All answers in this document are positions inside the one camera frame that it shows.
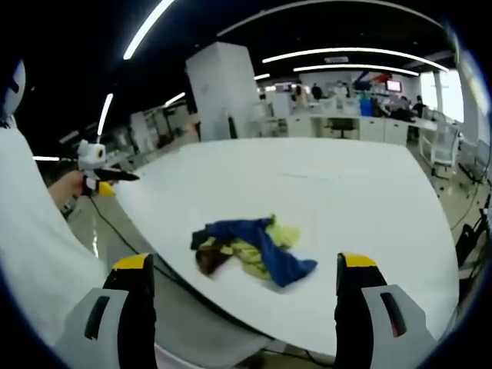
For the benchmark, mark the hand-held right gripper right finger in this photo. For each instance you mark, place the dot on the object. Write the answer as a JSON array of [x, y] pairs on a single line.
[[369, 330]]

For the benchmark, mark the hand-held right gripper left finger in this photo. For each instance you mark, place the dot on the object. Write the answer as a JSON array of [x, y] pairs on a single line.
[[115, 330]]

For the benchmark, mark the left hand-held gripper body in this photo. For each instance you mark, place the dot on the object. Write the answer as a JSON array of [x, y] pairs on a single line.
[[90, 157]]

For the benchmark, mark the blue and yellow garment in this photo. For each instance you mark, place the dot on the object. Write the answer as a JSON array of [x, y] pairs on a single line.
[[265, 246]]

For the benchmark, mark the person's left hand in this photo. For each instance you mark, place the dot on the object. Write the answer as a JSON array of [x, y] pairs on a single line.
[[74, 185]]

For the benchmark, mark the short ceiling light strip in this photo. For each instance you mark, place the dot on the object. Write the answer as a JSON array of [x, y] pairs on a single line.
[[261, 76], [175, 99], [46, 158]]

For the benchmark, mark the long ceiling light strip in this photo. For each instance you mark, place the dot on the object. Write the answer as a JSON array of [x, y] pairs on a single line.
[[353, 52], [353, 68], [148, 28], [104, 113]]

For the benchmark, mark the grey storage shelf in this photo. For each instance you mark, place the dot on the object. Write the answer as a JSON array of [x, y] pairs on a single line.
[[148, 130]]

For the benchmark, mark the person's masked head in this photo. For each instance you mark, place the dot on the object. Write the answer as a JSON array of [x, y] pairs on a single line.
[[11, 90]]

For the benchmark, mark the white square pillar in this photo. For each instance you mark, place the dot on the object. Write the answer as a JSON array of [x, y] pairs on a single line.
[[221, 92]]

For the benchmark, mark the black stand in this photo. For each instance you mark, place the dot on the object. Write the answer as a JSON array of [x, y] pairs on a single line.
[[471, 238]]

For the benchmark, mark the white mesh office chair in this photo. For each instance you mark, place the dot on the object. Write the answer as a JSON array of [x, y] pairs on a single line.
[[442, 146]]

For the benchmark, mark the white office cabinet row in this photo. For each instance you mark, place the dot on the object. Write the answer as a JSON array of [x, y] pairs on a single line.
[[369, 128]]

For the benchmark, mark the black office chair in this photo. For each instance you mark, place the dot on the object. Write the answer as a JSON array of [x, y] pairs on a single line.
[[341, 125]]

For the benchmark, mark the blue bin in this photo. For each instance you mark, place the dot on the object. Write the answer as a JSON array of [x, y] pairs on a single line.
[[365, 107]]

